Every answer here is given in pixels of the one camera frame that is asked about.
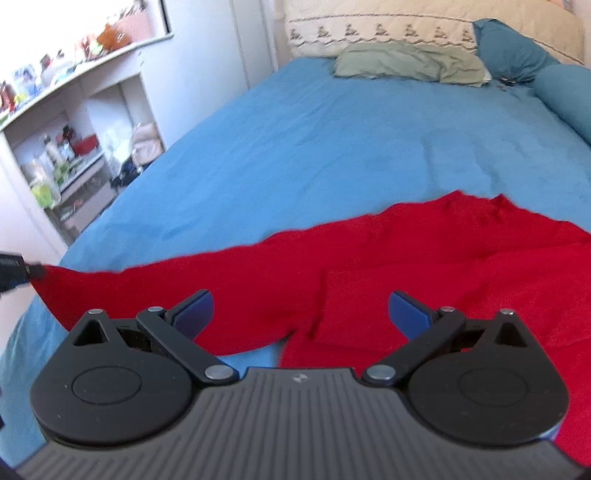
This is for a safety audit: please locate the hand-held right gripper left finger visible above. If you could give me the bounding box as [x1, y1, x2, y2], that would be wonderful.
[70, 289, 240, 385]

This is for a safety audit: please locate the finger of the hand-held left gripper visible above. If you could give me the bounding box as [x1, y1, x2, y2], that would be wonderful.
[0, 251, 46, 294]

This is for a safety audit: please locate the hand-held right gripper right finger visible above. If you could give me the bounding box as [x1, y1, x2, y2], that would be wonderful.
[362, 290, 531, 387]

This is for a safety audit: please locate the red garment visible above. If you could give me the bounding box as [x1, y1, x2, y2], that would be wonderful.
[33, 189, 591, 478]

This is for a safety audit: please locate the yellow green plastic bag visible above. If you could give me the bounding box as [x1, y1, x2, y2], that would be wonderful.
[28, 178, 62, 209]

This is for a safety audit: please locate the white plastic bottle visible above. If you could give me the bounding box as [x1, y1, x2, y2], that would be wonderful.
[41, 134, 66, 168]

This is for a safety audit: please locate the red box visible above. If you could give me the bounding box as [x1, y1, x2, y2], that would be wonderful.
[71, 134, 99, 157]

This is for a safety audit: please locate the white shelf unit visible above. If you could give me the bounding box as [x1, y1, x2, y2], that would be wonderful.
[0, 32, 168, 247]

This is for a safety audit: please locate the pink bag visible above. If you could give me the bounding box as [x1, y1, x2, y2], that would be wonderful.
[130, 123, 166, 167]

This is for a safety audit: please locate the blue bed sheet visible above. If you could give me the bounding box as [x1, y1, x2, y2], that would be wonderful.
[0, 56, 591, 455]

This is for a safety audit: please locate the row of toys on shelf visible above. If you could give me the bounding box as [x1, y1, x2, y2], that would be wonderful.
[0, 0, 147, 121]

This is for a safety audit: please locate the green folded cloth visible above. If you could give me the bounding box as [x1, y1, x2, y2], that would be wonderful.
[333, 41, 491, 86]

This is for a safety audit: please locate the blue bolster pillow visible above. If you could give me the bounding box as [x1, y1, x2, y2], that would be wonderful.
[532, 64, 591, 149]

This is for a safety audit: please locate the cream embroidered pillow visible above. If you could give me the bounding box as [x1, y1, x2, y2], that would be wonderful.
[283, 0, 586, 66]

